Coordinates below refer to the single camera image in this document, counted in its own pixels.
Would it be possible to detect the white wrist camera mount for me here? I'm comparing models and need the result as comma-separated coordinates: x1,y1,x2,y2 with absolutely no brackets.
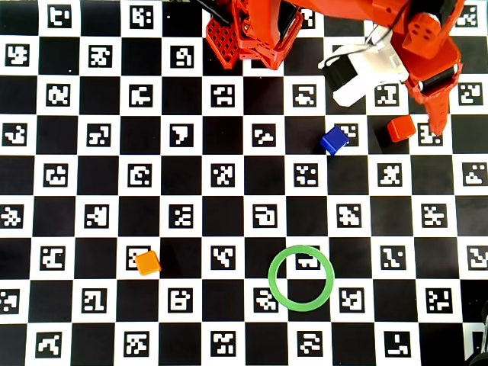
317,41,408,108

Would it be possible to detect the red cube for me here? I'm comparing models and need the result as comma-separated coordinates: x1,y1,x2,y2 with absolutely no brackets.
386,114,418,144

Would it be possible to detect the blue cube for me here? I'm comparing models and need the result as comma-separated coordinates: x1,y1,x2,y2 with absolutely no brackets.
319,125,351,157

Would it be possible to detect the orange cube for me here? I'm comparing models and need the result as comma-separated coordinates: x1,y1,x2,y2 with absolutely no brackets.
134,249,162,277

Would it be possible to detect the green flat ring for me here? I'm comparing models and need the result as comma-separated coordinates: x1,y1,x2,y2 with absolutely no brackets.
267,244,336,313

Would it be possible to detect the black white marker mat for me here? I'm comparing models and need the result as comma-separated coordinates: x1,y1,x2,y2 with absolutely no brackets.
0,0,488,366

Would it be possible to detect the black power cable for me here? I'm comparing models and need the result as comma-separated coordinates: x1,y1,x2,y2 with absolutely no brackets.
194,0,230,26

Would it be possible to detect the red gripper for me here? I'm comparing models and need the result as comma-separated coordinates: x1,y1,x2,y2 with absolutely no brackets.
392,12,463,136

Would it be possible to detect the red lattice base plate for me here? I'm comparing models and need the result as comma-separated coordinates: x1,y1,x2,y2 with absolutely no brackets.
205,16,240,70

